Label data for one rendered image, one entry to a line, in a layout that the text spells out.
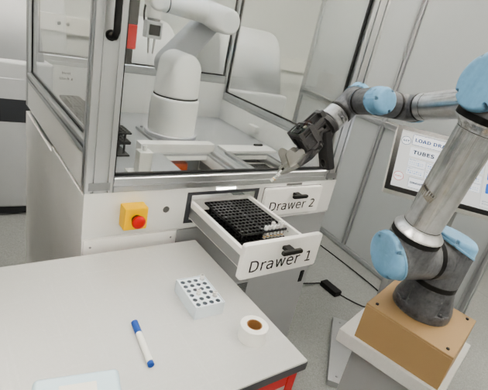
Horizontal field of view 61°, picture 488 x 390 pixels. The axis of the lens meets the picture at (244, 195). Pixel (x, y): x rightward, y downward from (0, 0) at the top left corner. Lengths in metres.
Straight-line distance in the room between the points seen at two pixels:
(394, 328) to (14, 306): 0.91
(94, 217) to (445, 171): 0.91
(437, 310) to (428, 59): 2.05
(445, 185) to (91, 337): 0.83
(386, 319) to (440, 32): 2.15
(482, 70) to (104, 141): 0.89
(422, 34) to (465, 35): 0.30
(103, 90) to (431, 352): 1.02
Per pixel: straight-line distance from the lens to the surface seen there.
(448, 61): 2.88
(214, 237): 1.26
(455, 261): 1.11
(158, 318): 1.08
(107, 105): 1.15
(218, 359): 1.00
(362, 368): 1.28
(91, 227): 1.27
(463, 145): 0.93
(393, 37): 3.19
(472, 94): 0.90
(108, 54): 1.12
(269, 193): 1.51
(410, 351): 1.15
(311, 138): 1.20
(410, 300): 1.17
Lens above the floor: 1.46
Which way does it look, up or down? 22 degrees down
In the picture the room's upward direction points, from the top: 12 degrees clockwise
